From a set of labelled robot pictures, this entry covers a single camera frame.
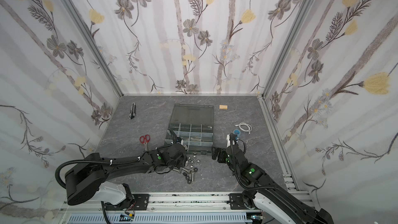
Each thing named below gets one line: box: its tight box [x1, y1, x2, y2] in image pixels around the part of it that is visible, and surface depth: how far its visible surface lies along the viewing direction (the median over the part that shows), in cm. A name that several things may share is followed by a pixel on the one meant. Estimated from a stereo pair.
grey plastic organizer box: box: [164, 103, 214, 155], surface depth 100 cm
